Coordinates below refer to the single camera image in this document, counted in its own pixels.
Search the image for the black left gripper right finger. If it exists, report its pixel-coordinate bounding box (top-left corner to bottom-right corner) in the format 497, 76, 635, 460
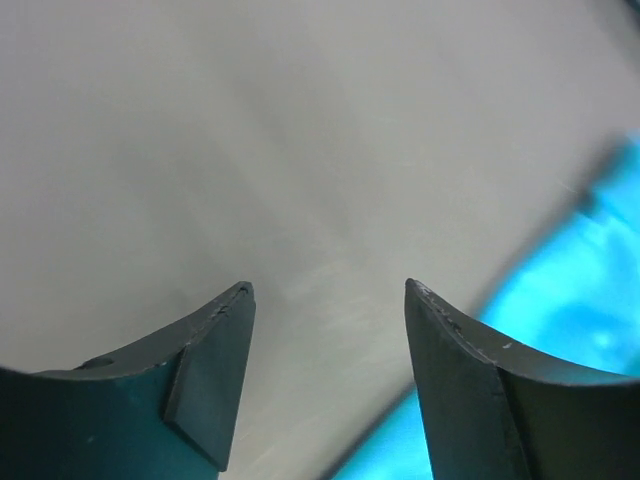
404, 279, 639, 479

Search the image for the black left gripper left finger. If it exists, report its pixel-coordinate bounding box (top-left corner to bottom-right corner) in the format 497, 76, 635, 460
1, 282, 256, 473

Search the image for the turquoise t shirt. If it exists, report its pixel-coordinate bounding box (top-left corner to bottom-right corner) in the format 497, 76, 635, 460
329, 135, 639, 479

